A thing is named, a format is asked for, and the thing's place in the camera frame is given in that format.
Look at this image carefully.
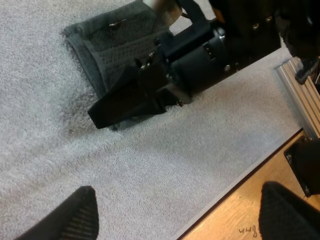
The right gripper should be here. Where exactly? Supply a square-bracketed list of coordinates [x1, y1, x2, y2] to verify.
[106, 20, 230, 115]

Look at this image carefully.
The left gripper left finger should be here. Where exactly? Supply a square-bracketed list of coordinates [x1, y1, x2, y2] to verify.
[14, 185, 101, 240]

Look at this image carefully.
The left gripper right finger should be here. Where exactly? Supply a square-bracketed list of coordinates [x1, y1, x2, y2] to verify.
[258, 181, 320, 240]

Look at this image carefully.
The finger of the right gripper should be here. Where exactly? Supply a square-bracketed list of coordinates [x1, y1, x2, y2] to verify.
[87, 79, 161, 130]

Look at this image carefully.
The grey-green towel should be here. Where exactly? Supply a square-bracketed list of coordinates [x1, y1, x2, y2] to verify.
[61, 0, 176, 132]

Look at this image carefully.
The dark clamp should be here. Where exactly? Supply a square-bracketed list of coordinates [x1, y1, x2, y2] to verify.
[283, 138, 320, 198]

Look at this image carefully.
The ribbed aluminium rail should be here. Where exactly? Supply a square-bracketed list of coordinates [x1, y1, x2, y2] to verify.
[273, 56, 320, 140]

